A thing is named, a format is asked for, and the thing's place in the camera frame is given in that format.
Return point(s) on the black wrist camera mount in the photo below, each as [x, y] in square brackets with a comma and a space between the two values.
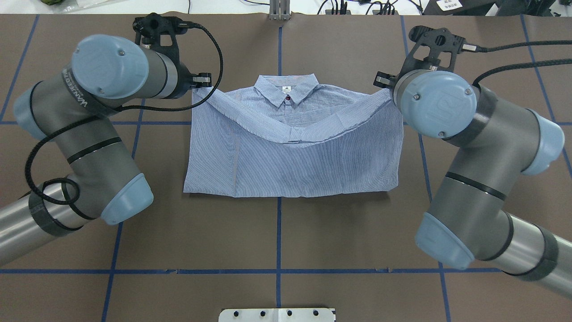
[149, 30]
[437, 41]

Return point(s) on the light blue striped shirt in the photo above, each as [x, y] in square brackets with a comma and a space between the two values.
[292, 136]

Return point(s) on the green folded cloth pouch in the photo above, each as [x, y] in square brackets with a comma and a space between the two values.
[52, 2]

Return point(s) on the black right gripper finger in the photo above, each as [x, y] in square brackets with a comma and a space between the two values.
[384, 80]

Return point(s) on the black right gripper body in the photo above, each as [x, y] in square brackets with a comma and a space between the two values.
[384, 79]

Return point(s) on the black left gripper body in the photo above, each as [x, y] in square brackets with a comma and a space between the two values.
[184, 84]

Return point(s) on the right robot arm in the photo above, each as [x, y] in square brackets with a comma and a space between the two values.
[497, 142]

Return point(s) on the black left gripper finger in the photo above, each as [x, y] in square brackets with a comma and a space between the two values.
[202, 80]

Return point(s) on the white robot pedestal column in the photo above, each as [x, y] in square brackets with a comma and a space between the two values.
[278, 315]

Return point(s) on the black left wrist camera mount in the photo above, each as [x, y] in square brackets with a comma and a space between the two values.
[149, 30]

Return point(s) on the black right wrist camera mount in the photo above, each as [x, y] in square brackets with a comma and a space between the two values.
[437, 41]

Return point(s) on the aluminium frame post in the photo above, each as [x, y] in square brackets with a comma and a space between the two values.
[279, 10]

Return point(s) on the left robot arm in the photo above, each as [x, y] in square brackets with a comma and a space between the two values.
[73, 109]

